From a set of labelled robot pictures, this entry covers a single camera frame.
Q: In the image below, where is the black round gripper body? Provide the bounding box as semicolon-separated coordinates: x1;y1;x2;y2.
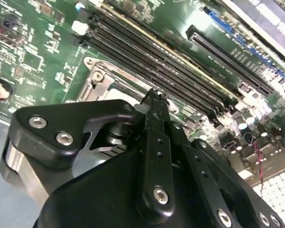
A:
32;120;212;228

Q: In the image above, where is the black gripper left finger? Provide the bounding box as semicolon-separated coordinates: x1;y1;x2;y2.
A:
0;88;176;220

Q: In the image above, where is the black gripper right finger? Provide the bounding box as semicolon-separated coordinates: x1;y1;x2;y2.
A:
158;94;285;228

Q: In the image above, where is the silver socket cover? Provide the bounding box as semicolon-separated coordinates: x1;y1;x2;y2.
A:
86;67;157;106

